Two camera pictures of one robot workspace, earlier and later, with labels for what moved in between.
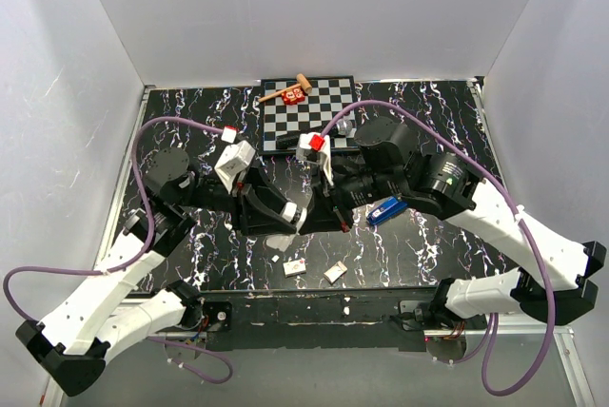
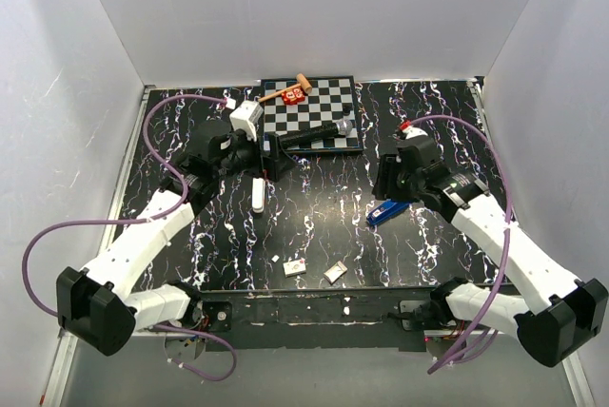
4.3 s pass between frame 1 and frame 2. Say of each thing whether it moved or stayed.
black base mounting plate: stayed
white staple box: stayed
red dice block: stayed
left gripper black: moved
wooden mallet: stayed
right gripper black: moved
